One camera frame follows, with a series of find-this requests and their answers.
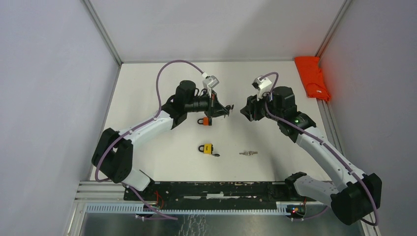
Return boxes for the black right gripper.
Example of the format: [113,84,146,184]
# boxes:
[240,88,282,121]

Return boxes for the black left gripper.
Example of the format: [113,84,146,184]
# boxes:
[185,89,229,119]

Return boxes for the orange padlock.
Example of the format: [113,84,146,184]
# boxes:
[197,117,212,126]

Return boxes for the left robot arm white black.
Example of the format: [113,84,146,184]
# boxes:
[91,80,234,201]

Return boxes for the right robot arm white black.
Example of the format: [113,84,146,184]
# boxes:
[240,86,382,226]

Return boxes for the silver key bunch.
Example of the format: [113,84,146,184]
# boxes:
[239,150,258,156]

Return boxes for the yellow padlock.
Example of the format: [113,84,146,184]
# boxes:
[198,143,220,157]

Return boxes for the orange folded cloth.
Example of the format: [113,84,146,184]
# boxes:
[294,56,331,102]

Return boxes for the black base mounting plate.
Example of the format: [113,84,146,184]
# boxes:
[123,181,313,210]

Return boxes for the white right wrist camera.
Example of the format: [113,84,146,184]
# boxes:
[252,76,272,101]

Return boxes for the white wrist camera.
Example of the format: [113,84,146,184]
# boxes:
[201,72,219,96]
[252,76,272,101]

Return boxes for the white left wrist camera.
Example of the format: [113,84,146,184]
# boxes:
[201,72,219,96]

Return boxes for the slotted cable duct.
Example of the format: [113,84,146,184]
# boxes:
[85,204,291,216]

